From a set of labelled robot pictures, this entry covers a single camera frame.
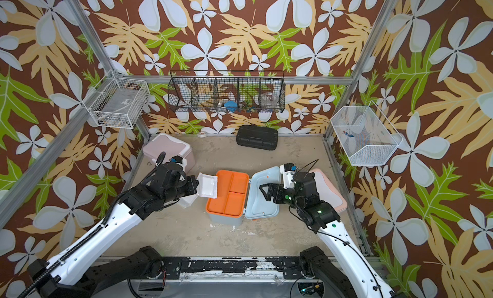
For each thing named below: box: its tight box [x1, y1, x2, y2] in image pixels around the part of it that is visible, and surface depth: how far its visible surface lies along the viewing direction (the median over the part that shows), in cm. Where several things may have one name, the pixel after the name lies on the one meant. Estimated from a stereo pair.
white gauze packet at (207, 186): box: [196, 172, 218, 200], surface depth 81 cm
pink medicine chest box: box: [142, 132, 196, 174], surface depth 99 cm
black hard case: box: [235, 124, 279, 151], surface depth 113 cm
